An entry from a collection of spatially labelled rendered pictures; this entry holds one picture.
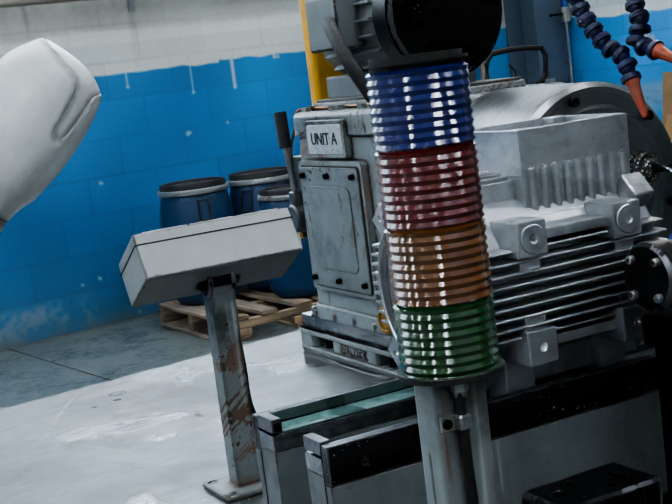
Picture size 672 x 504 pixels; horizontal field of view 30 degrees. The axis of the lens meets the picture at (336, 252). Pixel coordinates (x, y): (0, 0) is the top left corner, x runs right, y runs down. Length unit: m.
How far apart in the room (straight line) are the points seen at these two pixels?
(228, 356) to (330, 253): 0.49
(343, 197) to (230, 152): 5.63
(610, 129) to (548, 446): 0.28
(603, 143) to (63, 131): 0.48
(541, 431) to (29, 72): 0.54
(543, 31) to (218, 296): 7.20
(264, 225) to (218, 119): 5.99
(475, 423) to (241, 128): 6.62
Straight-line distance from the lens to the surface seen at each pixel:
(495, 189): 1.08
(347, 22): 1.72
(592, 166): 1.12
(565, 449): 1.11
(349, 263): 1.69
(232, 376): 1.28
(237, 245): 1.26
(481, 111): 1.51
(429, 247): 0.71
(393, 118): 0.70
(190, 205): 6.30
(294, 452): 1.09
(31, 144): 1.13
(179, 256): 1.23
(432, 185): 0.70
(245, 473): 1.31
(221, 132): 7.27
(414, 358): 0.73
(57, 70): 1.14
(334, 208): 1.71
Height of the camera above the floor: 1.22
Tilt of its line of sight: 8 degrees down
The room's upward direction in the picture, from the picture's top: 7 degrees counter-clockwise
